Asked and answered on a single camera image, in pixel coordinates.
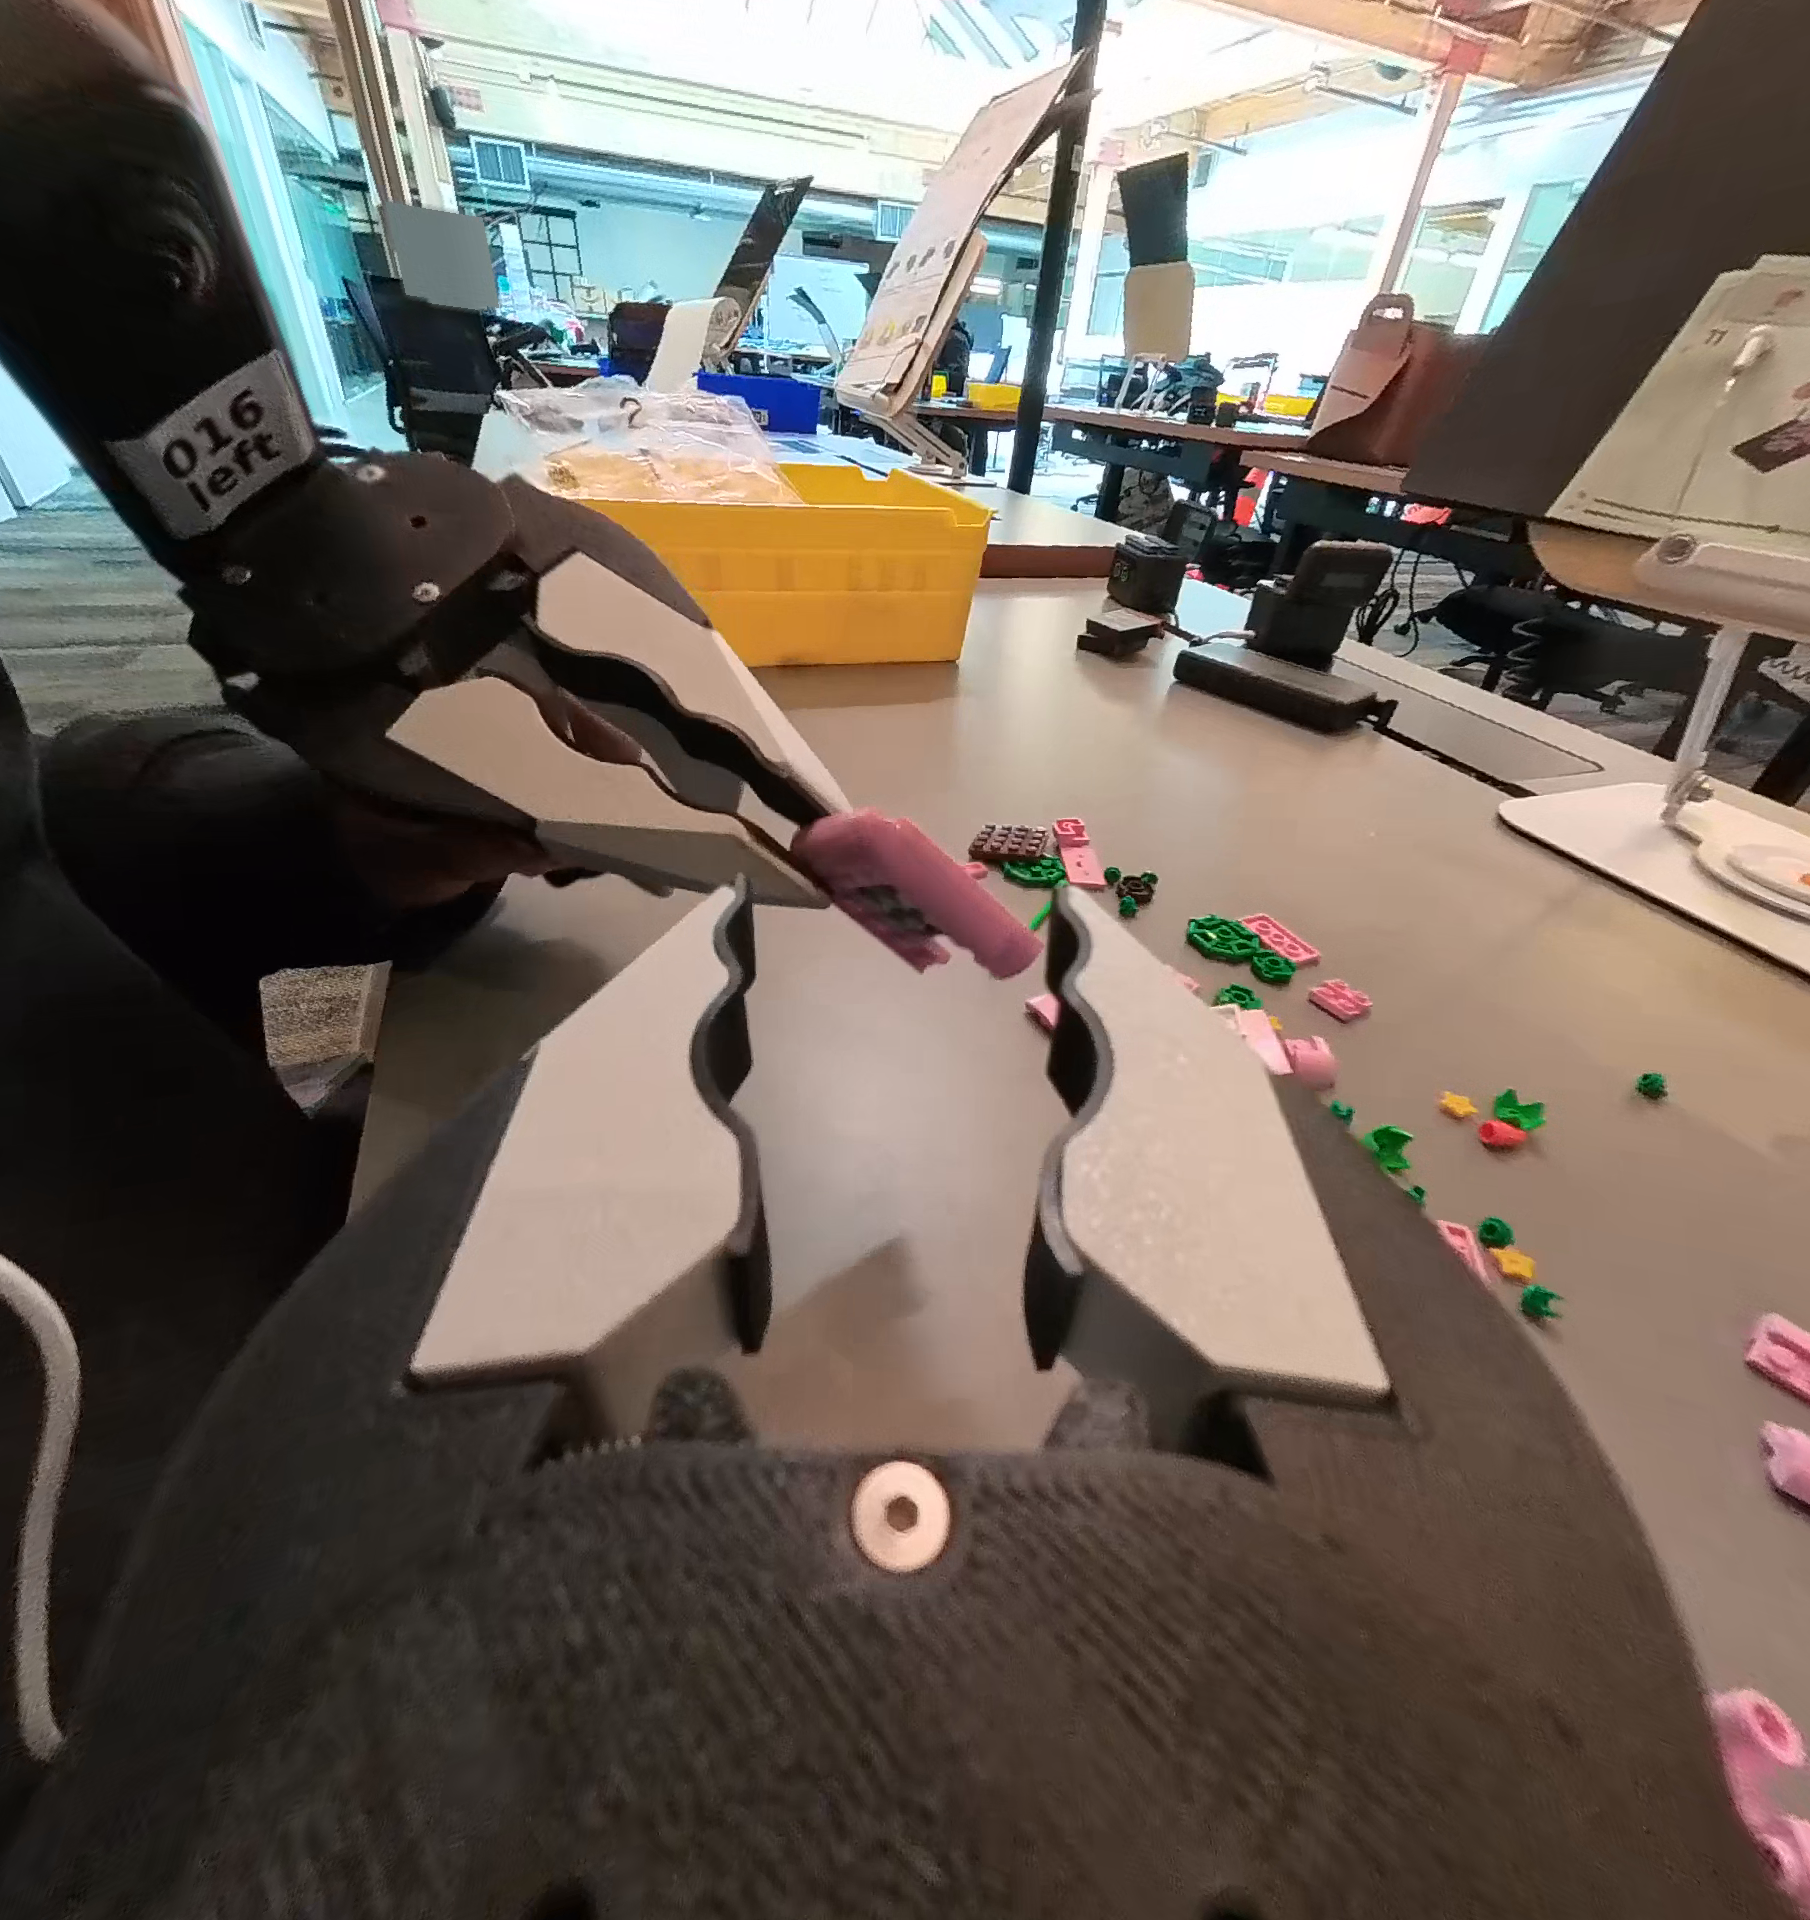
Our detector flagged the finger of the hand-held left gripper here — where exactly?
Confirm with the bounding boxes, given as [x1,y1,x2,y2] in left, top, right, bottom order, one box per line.
[386,674,833,912]
[529,544,857,826]

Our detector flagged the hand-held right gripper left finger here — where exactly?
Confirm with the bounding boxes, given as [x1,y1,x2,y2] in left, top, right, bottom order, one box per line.
[412,881,774,1420]

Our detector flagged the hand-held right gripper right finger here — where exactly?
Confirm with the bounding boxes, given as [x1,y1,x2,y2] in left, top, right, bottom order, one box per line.
[1025,881,1393,1446]

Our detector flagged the pink and brown brick assembly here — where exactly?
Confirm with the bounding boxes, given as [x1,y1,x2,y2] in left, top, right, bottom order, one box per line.
[790,811,1045,979]

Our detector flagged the white book stand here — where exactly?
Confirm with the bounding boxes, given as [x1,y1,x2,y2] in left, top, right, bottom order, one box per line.
[1497,532,1810,1004]

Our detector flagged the brick instruction booklet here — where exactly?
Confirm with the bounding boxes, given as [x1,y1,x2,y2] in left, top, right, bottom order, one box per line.
[1542,254,1810,564]

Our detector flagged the person's left forearm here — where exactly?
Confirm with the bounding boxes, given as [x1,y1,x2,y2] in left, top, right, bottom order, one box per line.
[36,710,500,978]

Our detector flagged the person's left hand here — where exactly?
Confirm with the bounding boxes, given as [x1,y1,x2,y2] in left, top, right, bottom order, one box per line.
[327,818,553,910]

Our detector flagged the yellow storage bin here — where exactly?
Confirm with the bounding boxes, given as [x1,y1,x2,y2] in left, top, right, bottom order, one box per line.
[553,458,995,668]

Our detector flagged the clear plastic bags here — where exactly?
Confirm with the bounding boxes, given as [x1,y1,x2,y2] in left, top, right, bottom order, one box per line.
[522,375,793,504]

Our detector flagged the black office chair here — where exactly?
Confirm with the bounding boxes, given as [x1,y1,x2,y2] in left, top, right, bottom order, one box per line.
[1429,577,1629,714]
[343,277,500,450]

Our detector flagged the blue storage bin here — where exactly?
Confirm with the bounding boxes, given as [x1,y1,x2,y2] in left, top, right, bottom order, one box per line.
[695,365,824,437]

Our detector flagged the scattered green plant pieces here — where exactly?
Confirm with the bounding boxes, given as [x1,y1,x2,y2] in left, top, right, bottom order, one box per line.
[999,853,1565,1323]

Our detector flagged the cardboard instruction board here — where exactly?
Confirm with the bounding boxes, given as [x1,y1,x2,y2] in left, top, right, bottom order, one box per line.
[837,53,1102,437]

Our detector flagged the black charger dock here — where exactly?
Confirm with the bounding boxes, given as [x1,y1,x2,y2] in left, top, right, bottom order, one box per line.
[1080,532,1220,657]
[1247,541,1393,668]

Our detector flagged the black power adapter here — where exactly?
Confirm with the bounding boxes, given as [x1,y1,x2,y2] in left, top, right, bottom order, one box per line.
[1171,644,1399,737]

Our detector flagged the black pole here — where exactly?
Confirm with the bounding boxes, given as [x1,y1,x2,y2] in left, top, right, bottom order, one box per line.
[1001,0,1108,413]

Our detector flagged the brown paper bag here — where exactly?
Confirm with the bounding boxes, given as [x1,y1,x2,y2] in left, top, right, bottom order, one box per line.
[1302,292,1483,468]

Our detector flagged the pink and brown branch assembly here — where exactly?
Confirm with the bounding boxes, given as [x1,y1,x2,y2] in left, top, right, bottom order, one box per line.
[1705,1686,1810,1920]

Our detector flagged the white cable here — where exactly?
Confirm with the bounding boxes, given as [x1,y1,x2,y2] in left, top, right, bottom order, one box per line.
[0,1222,84,1764]

